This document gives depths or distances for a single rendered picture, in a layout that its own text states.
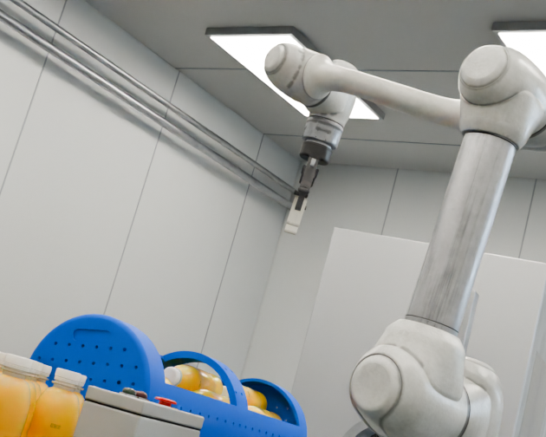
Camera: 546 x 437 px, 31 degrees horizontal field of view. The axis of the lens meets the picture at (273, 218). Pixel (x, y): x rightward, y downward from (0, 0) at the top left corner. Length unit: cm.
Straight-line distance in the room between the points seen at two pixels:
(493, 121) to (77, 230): 485
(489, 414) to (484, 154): 48
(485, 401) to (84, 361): 76
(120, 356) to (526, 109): 88
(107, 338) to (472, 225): 71
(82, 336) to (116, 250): 482
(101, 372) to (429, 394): 61
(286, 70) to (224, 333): 571
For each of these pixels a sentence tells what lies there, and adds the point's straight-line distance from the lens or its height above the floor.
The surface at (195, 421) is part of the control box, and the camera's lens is 156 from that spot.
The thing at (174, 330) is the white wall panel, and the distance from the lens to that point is 730.
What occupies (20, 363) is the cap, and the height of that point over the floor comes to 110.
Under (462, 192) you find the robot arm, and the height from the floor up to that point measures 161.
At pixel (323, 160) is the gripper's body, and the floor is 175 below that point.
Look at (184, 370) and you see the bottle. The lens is 220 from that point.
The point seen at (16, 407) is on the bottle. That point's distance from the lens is 142.
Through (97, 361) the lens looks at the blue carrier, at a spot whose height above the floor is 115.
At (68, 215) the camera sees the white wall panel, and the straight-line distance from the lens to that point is 638.
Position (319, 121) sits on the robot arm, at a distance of 231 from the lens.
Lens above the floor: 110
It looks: 12 degrees up
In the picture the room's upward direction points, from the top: 16 degrees clockwise
